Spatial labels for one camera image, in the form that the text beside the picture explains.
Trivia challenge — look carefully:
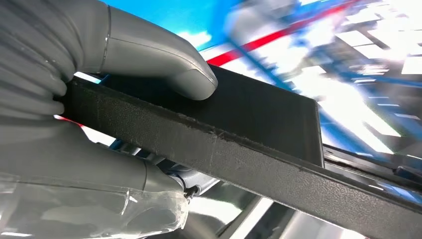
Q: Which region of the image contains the red barrier belt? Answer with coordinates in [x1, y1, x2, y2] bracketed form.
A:
[206, 0, 358, 67]
[54, 115, 84, 128]

